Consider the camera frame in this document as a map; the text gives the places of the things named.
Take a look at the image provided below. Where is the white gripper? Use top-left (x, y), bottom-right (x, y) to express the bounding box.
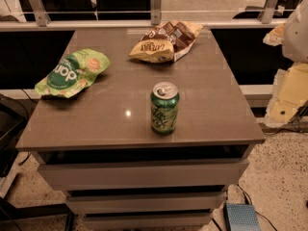
top-left (263, 0), bottom-right (308, 128)

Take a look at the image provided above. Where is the brown yellow chip bag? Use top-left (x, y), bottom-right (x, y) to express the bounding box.
top-left (129, 20), bottom-right (203, 64)

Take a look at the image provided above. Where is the green soda can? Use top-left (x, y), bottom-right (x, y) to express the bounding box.
top-left (150, 82), bottom-right (180, 135)

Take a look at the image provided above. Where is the green chip bag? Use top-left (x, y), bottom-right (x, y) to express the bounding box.
top-left (35, 49), bottom-right (111, 98)

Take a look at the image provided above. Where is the metal railing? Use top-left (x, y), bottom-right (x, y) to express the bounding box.
top-left (0, 0), bottom-right (301, 30)

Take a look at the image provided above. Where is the blue perforated box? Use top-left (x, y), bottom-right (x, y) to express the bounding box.
top-left (224, 203), bottom-right (261, 231)

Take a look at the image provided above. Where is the grey drawer cabinet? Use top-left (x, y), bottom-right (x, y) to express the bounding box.
top-left (17, 29), bottom-right (264, 230)

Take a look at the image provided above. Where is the black cable on floor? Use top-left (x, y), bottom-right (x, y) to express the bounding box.
top-left (235, 183), bottom-right (279, 231)

